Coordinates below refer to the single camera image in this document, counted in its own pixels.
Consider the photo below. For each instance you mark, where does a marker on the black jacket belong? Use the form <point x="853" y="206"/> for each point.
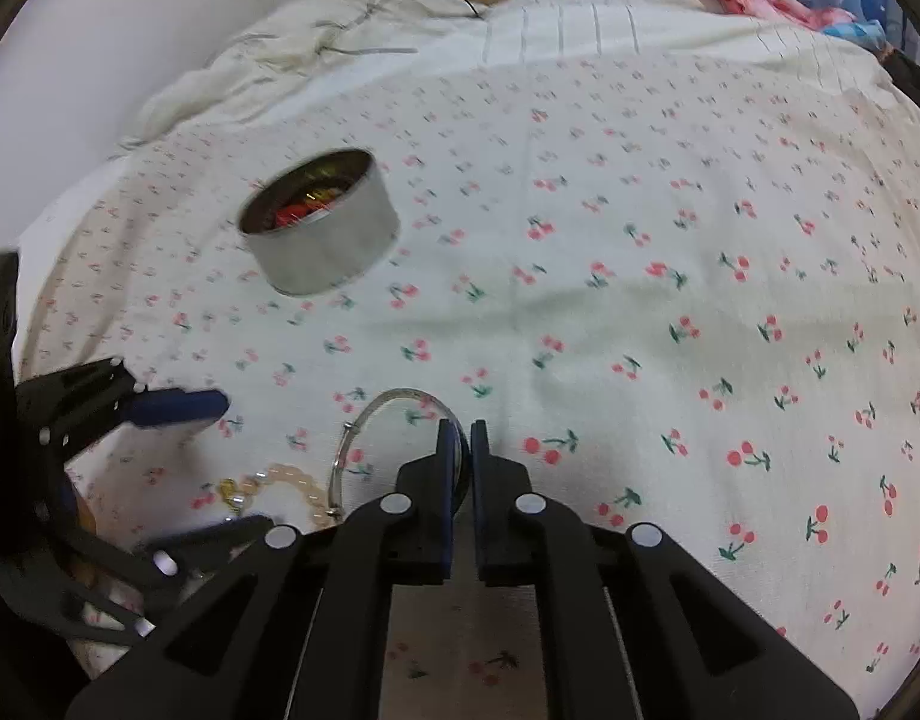
<point x="904" y="73"/>

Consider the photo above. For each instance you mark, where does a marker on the white striped duvet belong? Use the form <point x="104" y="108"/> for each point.
<point x="310" y="50"/>

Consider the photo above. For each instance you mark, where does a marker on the silver metal bangle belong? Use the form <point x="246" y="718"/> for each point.
<point x="397" y="425"/>

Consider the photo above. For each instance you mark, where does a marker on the round silver metal tin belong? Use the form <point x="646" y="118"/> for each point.
<point x="320" y="224"/>

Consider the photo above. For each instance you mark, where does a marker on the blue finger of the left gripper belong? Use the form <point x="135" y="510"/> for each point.
<point x="169" y="406"/>
<point x="203" y="550"/>

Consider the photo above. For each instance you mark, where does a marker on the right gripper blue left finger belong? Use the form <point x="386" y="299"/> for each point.
<point x="296" y="625"/>

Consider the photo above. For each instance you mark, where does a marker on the cherry print bed sheet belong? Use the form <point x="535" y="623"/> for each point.
<point x="676" y="290"/>

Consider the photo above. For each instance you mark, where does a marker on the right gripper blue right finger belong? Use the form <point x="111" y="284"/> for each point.
<point x="631" y="625"/>

